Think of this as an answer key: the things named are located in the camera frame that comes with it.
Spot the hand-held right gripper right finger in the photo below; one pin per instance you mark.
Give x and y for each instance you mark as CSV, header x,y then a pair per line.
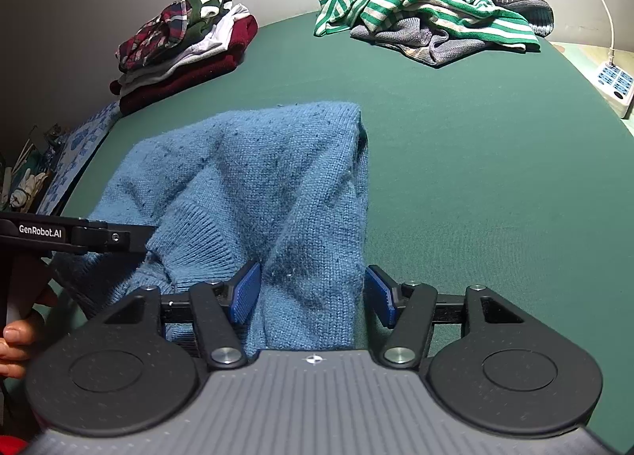
x,y
379,294

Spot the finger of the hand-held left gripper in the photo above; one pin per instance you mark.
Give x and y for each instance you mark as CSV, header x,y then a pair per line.
x,y
124,239

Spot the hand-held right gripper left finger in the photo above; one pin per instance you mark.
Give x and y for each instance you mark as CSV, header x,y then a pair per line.
x,y
245,291

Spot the blue knit sweater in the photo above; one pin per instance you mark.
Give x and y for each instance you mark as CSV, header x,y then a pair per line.
x,y
277,177

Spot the stack of folded clothes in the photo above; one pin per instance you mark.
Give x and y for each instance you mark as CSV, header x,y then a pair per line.
x,y
188,76

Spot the person's left hand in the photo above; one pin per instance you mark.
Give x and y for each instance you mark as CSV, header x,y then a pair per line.
x,y
15,336

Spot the white gloves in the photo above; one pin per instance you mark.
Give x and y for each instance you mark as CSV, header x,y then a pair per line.
x,y
27,187

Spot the blue patterned white cloth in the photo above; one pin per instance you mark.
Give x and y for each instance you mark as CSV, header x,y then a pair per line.
x,y
79,143

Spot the red plaid shirt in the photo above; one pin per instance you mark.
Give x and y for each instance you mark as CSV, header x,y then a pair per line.
x,y
158,34

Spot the person's red clothing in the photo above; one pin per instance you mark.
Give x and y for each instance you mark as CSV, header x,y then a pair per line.
x,y
10,445

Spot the white power strip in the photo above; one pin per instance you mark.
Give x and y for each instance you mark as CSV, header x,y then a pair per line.
x,y
614,78

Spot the dark grey striped knit garment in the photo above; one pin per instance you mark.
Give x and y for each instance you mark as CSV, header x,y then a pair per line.
x,y
520,1

